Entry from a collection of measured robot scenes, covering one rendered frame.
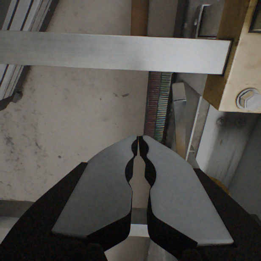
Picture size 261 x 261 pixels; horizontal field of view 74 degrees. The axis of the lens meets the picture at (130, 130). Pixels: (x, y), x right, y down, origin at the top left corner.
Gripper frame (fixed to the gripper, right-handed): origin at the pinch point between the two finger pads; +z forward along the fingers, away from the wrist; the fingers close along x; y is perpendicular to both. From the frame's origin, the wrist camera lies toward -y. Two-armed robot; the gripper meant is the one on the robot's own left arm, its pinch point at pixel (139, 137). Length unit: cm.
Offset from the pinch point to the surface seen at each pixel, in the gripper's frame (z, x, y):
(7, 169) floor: 92, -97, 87
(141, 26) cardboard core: 84, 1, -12
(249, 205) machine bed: 20.5, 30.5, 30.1
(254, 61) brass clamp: 5.8, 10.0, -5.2
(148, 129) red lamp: 21.3, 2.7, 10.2
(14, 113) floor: 92, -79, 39
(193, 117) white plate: 12.0, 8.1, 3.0
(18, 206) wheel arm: 7.4, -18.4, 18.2
